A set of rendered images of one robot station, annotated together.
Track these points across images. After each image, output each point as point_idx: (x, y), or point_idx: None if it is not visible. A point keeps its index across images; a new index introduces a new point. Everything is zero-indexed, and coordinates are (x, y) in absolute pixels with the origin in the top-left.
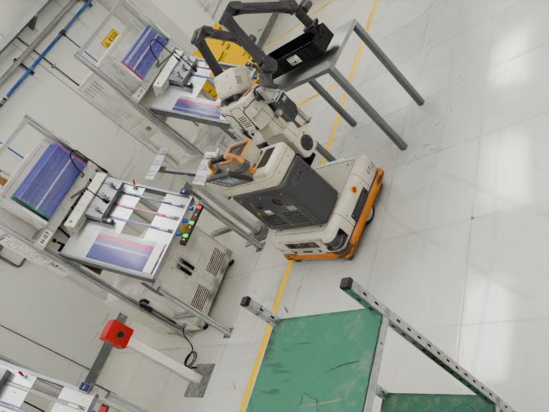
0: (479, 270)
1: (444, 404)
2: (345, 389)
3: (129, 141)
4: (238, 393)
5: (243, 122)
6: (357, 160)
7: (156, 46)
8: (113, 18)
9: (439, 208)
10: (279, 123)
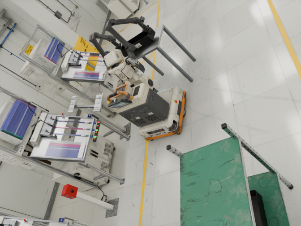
0: (243, 126)
1: (253, 179)
2: (231, 171)
3: (44, 98)
4: (136, 208)
5: (121, 76)
6: (174, 88)
7: (59, 47)
8: (26, 36)
9: (217, 103)
10: (137, 75)
